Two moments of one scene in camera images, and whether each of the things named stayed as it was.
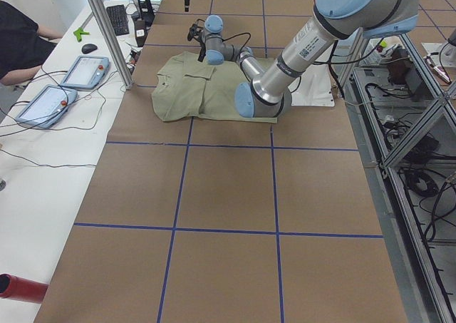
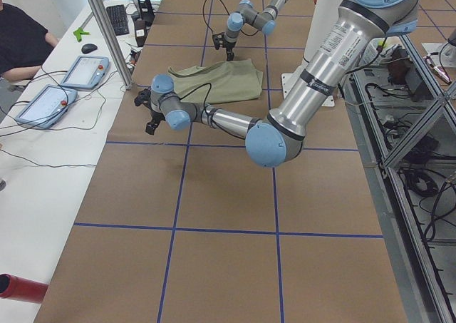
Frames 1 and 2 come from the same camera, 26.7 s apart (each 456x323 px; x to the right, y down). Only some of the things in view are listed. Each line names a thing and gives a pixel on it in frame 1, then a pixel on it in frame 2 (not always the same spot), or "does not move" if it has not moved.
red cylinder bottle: (17, 288) does not move
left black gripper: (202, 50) → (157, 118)
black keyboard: (118, 17) does not move
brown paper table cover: (189, 221) does not move
